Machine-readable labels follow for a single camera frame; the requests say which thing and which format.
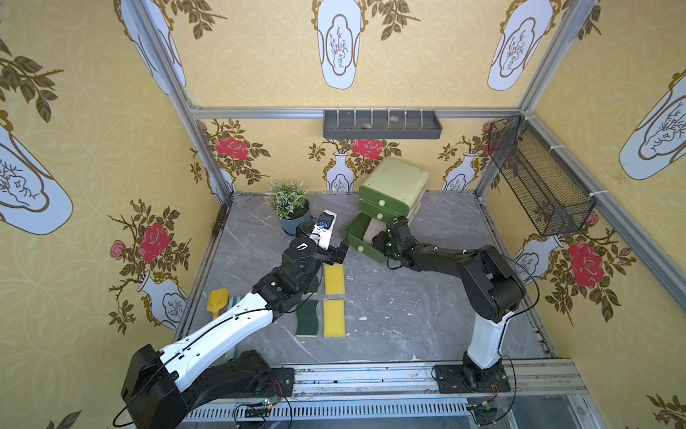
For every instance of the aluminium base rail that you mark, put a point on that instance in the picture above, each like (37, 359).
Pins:
(547, 393)

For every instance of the green bottom drawer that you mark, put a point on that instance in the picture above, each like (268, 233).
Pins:
(360, 233)

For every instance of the potted green plant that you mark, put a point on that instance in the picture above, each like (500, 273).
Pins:
(289, 204)

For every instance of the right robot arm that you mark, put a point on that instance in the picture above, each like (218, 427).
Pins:
(494, 291)

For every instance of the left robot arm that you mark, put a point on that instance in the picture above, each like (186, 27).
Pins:
(163, 386)

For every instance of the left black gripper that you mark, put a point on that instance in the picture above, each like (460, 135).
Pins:
(337, 253)

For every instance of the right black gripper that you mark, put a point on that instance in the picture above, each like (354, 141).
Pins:
(389, 244)

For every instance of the pink foam sponge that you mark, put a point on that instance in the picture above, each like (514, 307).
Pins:
(374, 228)

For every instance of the grey wall shelf tray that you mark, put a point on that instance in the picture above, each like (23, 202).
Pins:
(387, 124)

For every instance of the yellow foam sponge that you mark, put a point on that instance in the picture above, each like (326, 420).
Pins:
(334, 277)
(334, 319)

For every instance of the green drawer cabinet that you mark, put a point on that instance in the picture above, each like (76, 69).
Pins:
(399, 180)

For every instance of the black wire mesh basket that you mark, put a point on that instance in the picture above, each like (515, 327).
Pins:
(549, 191)

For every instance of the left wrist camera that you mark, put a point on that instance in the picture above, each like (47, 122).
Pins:
(323, 229)

